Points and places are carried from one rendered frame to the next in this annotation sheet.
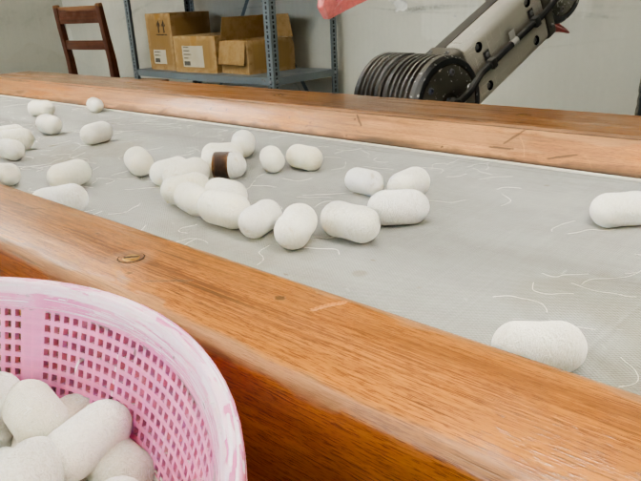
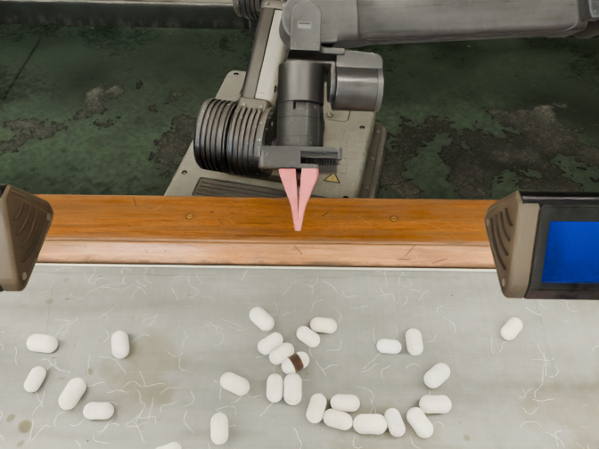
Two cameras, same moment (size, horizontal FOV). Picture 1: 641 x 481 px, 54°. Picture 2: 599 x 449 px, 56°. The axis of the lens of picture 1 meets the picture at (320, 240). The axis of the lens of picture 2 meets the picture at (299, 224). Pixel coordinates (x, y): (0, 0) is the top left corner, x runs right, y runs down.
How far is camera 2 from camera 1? 0.64 m
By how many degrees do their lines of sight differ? 43
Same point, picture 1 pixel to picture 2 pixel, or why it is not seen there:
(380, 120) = (315, 248)
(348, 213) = (441, 407)
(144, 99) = (52, 248)
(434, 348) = not seen: outside the picture
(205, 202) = (366, 430)
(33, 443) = not seen: outside the picture
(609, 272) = (536, 381)
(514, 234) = (483, 363)
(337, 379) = not seen: outside the picture
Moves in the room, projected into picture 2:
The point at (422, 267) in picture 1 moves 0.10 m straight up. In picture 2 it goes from (481, 418) to (504, 379)
